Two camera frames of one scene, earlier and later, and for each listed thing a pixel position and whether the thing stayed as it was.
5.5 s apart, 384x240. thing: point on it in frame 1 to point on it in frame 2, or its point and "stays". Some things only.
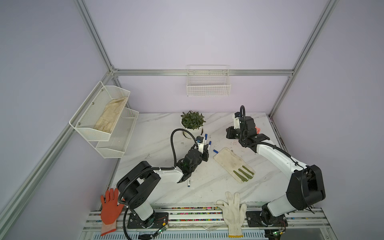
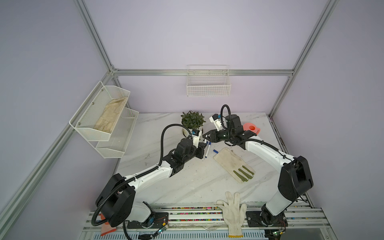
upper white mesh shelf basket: [97, 117] stays
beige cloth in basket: [107, 120] stays
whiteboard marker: [209, 144] stays
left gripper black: [205, 154] to [200, 149]
